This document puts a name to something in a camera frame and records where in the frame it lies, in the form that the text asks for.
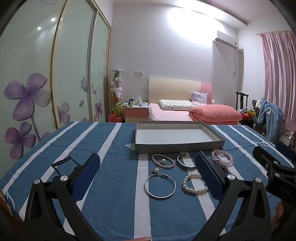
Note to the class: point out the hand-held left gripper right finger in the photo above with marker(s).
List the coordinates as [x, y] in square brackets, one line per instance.
[208, 172]

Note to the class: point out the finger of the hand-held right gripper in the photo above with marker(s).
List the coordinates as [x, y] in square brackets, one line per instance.
[269, 156]
[286, 150]

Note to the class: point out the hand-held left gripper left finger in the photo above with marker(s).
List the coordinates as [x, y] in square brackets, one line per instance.
[89, 172]

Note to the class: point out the silver cuff bangle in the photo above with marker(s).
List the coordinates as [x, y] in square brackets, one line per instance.
[182, 165]

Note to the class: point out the grey cardboard tray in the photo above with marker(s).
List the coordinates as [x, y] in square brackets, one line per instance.
[173, 136]

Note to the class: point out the pearl charm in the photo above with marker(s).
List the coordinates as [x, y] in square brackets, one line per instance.
[157, 171]

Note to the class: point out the thin silver bangle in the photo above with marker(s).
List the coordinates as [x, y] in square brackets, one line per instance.
[148, 191]

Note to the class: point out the person's right hand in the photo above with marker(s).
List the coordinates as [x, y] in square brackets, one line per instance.
[278, 215]

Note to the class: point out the blue white striped tablecloth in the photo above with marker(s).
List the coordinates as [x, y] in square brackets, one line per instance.
[115, 162]

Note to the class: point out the blue bathrobe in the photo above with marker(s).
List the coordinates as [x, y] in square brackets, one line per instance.
[270, 118]

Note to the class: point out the colourful toys pile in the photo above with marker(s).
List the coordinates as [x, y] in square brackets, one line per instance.
[248, 114]

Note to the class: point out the clear plastic scrap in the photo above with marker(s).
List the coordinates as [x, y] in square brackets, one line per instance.
[130, 146]

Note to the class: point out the red bin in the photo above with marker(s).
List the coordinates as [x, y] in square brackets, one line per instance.
[115, 118]

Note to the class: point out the pink folded quilt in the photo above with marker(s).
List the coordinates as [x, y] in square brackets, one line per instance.
[215, 112]

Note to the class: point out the dark wooden chair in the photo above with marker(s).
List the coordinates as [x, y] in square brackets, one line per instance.
[241, 99]

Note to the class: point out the pink curtain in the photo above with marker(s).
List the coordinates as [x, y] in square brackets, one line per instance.
[279, 81]

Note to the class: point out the white patterned pillow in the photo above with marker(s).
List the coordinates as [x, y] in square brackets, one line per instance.
[175, 104]

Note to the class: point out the pink white nightstand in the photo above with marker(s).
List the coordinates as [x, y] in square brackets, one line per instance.
[136, 113]

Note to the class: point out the purple floral pillow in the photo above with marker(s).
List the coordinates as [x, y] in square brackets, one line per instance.
[199, 96]

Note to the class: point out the white cup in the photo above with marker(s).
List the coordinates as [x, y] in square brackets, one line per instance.
[132, 102]

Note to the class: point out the clear tube of plush toys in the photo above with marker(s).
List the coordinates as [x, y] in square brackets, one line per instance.
[116, 92]

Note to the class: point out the bed with cream pink headboard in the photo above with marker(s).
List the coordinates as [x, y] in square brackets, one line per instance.
[171, 88]

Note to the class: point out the air conditioner pipe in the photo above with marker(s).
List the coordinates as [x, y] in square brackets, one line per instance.
[235, 61]

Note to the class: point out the wardrobe with floral sliding doors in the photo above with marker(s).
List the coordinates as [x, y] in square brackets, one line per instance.
[46, 81]

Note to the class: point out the white air conditioner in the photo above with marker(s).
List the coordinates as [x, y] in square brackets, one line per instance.
[225, 42]

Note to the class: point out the white wall switch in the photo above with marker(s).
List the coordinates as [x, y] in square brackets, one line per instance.
[139, 73]

